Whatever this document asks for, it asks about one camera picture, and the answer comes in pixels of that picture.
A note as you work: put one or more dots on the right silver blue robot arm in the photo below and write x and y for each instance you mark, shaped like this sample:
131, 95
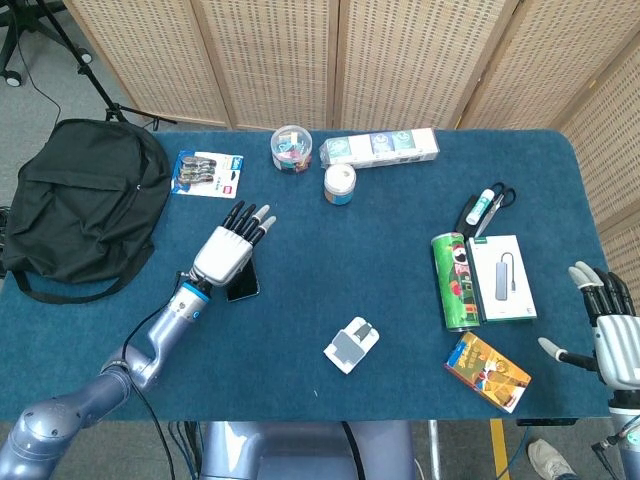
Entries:
627, 435

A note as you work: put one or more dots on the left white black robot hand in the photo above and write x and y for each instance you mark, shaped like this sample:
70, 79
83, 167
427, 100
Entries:
222, 255

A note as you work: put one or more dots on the long clear-wrapped box pack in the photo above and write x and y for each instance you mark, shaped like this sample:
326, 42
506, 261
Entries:
380, 147

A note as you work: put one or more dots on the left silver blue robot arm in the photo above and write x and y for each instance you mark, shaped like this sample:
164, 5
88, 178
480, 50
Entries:
100, 395

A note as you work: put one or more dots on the wooden rattan folding screen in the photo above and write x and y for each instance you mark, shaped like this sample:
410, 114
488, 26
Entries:
400, 60

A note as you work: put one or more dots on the clear jar of colourful clips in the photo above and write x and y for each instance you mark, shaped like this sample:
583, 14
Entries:
291, 150

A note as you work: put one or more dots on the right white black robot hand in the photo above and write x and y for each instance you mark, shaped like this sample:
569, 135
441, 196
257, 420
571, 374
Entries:
620, 350

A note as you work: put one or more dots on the white USB hub box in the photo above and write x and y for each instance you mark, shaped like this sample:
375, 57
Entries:
502, 277

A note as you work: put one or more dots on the black backpack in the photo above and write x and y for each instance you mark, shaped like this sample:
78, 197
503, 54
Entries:
85, 200

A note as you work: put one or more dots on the small white lidded jar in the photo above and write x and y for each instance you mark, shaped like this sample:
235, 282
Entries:
339, 185

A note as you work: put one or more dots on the silver blue robot torso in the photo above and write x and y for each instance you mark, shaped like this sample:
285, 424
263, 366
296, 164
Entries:
300, 450

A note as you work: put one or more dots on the yellow orange card box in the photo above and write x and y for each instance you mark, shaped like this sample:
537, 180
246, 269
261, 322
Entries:
487, 372

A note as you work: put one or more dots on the grey sneaker shoe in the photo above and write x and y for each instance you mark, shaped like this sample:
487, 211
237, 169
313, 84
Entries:
547, 460

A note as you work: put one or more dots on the metal table leg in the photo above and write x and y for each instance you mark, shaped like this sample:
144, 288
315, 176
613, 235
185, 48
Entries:
433, 450

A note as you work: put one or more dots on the white power adapter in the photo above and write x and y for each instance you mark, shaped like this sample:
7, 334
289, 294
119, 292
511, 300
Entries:
350, 346

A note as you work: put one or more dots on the black office chair base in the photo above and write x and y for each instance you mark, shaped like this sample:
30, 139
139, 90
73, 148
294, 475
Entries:
10, 45

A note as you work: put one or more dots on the teal smartphone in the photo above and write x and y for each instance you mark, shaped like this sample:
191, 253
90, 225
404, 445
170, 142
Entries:
243, 286

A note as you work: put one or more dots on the white green glue stick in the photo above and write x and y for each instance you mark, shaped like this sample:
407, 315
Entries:
480, 206

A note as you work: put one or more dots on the green Pringles can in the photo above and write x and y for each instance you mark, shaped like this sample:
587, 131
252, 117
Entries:
455, 282

